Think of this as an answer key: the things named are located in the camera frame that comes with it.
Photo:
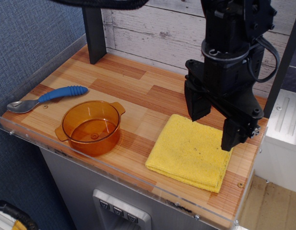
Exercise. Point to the orange transparent plastic pot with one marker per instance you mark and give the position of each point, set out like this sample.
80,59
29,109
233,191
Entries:
92,127

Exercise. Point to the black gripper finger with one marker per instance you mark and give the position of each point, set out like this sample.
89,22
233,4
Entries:
233,134
198,106

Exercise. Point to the blue handled metal spoon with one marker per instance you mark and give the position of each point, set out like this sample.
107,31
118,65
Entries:
27,105

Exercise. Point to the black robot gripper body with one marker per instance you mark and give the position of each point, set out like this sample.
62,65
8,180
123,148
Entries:
227,80

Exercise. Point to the yellow folded cloth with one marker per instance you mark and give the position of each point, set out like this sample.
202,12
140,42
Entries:
191,153

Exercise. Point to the grey cabinet with button panel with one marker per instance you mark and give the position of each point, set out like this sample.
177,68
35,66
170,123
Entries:
99,196

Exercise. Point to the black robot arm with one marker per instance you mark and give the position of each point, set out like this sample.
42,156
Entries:
233,50

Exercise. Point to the dark grey left post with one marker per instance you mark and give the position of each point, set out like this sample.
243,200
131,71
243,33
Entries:
94,30

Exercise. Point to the yellow black object bottom left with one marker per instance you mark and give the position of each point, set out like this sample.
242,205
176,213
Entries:
12,218

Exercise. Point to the dark grey right post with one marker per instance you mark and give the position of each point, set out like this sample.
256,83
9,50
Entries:
281,73

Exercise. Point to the white ridged side unit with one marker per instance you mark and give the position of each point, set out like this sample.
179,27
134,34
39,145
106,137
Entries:
276,160

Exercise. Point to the clear acrylic table guard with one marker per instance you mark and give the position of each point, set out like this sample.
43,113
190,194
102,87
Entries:
150,95

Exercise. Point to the dark grey post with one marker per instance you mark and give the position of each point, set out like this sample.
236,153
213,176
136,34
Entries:
281,73
94,30

